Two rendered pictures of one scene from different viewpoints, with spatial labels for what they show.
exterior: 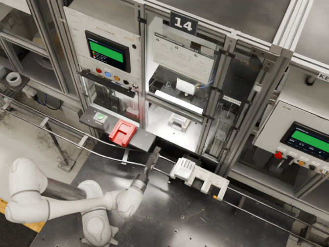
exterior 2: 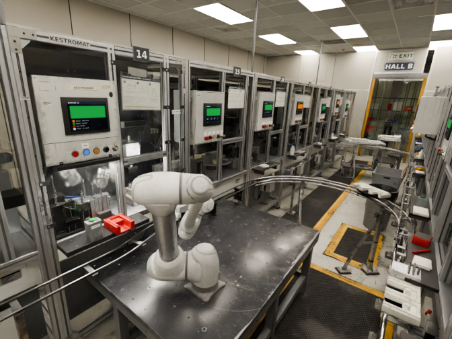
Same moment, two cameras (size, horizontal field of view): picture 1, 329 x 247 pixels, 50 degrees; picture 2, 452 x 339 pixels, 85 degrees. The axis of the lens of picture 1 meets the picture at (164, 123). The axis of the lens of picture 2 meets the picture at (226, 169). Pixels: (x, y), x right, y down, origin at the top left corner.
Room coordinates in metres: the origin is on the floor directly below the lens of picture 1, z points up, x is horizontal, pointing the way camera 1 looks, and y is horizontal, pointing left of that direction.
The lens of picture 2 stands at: (0.06, 1.51, 1.77)
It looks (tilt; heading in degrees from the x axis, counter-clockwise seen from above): 17 degrees down; 284
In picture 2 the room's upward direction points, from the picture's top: 3 degrees clockwise
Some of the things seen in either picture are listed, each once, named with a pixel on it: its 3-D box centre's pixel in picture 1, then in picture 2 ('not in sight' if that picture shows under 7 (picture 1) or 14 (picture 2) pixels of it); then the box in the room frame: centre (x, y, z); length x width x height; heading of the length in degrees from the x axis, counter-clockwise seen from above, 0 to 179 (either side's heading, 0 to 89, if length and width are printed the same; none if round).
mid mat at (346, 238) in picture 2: not in sight; (355, 243); (-0.90, -1.64, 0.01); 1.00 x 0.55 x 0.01; 68
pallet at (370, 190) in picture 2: not in sight; (369, 192); (-0.83, -1.32, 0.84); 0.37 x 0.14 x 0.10; 126
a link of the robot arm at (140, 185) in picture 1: (138, 186); not in sight; (0.66, 0.12, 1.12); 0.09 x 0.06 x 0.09; 68
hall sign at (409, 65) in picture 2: not in sight; (398, 66); (-2.77, -7.39, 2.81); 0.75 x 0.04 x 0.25; 158
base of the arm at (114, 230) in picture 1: (102, 235); (207, 280); (0.45, 0.34, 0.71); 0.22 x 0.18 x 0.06; 68
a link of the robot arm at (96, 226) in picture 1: (96, 228); (203, 262); (0.47, 0.37, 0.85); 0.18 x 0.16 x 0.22; 21
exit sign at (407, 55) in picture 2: not in sight; (401, 56); (-2.77, -7.39, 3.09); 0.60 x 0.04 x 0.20; 158
